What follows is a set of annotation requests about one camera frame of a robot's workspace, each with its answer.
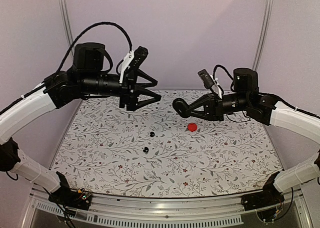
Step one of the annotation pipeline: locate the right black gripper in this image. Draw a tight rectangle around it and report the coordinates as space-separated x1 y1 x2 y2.
184 93 249 122

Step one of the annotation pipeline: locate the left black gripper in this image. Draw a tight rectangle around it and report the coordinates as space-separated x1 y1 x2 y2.
80 69 162 110

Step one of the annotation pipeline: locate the red earbud charging case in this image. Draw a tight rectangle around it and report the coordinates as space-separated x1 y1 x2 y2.
187 123 198 132

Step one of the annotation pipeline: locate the black earbud charging case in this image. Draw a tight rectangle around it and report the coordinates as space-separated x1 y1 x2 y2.
172 98 190 118

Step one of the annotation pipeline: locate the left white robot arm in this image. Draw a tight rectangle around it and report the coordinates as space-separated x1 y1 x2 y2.
0 43 161 205

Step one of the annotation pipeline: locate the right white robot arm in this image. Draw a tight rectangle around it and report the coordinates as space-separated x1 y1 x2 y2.
174 68 320 206

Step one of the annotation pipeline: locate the floral patterned table mat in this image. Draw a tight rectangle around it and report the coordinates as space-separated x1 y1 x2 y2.
51 90 282 198

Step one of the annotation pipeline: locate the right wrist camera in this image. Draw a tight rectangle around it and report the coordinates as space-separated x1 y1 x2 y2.
197 69 223 98

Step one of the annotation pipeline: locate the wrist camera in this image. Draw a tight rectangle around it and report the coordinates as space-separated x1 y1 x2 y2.
197 69 223 98
119 46 149 84

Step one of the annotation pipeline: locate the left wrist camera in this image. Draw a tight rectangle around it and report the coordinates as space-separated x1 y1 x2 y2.
119 46 149 84

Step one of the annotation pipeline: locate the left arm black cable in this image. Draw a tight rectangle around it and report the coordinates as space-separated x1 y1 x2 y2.
56 22 133 73

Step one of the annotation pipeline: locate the right aluminium frame post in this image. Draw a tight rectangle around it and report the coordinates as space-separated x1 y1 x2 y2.
252 0 274 71

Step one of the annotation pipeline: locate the aluminium frame post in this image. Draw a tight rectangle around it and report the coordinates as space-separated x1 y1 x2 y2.
58 0 73 45
252 0 274 71

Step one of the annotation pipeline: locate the aluminium front rail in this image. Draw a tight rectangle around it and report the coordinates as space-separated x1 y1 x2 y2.
21 187 316 227

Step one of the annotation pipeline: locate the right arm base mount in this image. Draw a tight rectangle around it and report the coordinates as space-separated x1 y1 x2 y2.
241 171 285 211

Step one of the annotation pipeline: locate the left aluminium frame post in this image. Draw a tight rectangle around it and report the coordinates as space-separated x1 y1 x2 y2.
58 0 73 45

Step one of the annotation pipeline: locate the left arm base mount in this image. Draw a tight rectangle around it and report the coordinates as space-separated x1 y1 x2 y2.
48 171 92 210

